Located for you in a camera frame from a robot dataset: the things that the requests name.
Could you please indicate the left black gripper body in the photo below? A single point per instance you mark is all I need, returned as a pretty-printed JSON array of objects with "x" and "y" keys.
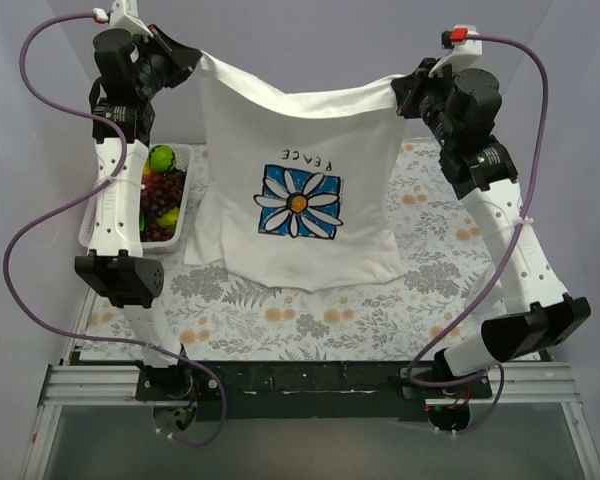
[{"x": 175, "y": 58}]

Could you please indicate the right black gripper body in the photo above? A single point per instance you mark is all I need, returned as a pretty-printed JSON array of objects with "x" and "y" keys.
[{"x": 412, "y": 89}]

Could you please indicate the white t-shirt with flower print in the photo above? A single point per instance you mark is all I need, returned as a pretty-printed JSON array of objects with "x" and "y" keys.
[{"x": 297, "y": 182}]

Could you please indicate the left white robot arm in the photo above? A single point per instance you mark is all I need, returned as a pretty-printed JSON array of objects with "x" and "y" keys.
[{"x": 115, "y": 266}]

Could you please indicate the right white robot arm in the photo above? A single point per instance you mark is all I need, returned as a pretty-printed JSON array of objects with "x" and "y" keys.
[{"x": 459, "y": 108}]

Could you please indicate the green toy watermelon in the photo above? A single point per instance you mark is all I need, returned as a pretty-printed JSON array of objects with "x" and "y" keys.
[{"x": 161, "y": 159}]

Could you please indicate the white plastic fruit basket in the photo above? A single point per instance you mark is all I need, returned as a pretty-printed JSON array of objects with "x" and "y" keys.
[{"x": 163, "y": 236}]

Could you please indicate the purple toy grape bunch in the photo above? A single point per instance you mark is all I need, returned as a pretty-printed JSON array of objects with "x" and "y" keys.
[{"x": 160, "y": 193}]

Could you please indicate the yellow green toy fruit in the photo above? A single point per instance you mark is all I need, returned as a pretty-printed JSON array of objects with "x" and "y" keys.
[{"x": 168, "y": 220}]

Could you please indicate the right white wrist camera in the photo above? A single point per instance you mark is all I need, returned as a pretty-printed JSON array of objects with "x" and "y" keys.
[{"x": 463, "y": 51}]

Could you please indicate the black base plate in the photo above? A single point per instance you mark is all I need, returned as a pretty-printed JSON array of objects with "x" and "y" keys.
[{"x": 242, "y": 390}]

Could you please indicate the aluminium frame rail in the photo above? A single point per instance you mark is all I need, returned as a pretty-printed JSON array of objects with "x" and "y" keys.
[{"x": 525, "y": 382}]

